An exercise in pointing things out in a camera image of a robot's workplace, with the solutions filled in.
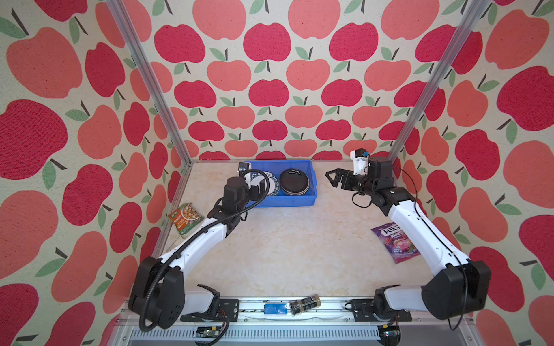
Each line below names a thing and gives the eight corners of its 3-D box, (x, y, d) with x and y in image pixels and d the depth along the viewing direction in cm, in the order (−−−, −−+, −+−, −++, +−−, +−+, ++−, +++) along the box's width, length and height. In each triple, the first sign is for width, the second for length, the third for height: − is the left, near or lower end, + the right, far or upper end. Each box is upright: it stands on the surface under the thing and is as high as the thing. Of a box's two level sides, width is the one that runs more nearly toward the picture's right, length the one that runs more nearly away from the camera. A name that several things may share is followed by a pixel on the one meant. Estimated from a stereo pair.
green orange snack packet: (182, 236, 95) (179, 232, 92) (170, 219, 101) (166, 214, 97) (205, 221, 100) (202, 216, 97) (192, 205, 106) (189, 200, 102)
